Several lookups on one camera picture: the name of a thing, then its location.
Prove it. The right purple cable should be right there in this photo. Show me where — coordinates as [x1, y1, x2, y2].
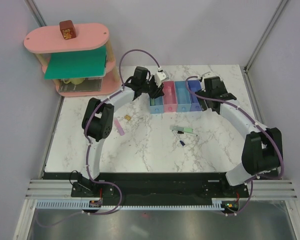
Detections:
[185, 75, 284, 217]

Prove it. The purple cable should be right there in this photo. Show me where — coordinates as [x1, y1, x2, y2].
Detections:
[36, 49, 163, 228]
[185, 75, 284, 217]

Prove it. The white cable duct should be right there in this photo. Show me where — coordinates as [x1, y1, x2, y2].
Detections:
[36, 197, 238, 210]

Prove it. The pink eraser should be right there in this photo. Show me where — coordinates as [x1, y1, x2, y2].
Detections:
[113, 117, 125, 136]

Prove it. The aluminium frame rail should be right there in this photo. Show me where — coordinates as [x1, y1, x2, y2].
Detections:
[25, 179, 297, 201]

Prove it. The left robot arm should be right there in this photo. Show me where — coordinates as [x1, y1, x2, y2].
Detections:
[71, 66, 168, 197]

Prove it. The green folder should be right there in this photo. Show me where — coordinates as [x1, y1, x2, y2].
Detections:
[44, 46, 107, 80]

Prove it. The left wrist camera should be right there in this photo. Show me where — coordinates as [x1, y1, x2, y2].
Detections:
[154, 70, 169, 87]

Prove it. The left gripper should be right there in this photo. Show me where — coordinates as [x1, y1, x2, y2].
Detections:
[141, 76, 164, 100]

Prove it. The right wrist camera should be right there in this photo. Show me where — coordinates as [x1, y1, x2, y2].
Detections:
[200, 71, 211, 80]

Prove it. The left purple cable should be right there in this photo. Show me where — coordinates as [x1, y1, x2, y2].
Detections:
[36, 49, 163, 228]

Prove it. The left aluminium post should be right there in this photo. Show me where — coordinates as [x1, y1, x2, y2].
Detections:
[24, 0, 47, 27]

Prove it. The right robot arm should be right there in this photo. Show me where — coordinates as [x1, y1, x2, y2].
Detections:
[195, 76, 284, 197]

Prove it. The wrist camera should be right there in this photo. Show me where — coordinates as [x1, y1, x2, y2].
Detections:
[154, 70, 169, 87]
[200, 71, 211, 80]

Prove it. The brown cube toy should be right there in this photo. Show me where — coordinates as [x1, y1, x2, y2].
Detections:
[59, 20, 77, 40]

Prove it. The right aluminium post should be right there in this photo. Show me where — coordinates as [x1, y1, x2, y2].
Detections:
[244, 0, 290, 72]

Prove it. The pink wooden shelf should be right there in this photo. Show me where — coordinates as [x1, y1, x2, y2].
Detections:
[23, 22, 121, 98]

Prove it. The blue capped marker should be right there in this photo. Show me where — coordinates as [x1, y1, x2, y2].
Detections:
[172, 130, 186, 147]

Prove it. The yellow mug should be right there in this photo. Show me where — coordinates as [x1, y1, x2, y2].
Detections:
[62, 77, 86, 85]

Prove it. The aluminium post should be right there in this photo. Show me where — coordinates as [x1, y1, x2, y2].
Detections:
[24, 0, 47, 27]
[244, 0, 290, 72]

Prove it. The light blue drawer bin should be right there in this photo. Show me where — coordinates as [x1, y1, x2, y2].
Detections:
[149, 96, 164, 114]

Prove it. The sky blue drawer bin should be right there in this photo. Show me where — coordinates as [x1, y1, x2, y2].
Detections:
[174, 81, 192, 113]

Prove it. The pink drawer bin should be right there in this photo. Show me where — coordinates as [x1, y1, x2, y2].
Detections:
[163, 81, 178, 113]

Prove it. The black book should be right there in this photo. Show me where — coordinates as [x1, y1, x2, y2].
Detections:
[58, 77, 103, 93]

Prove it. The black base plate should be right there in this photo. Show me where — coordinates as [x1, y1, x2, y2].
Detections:
[64, 171, 248, 200]

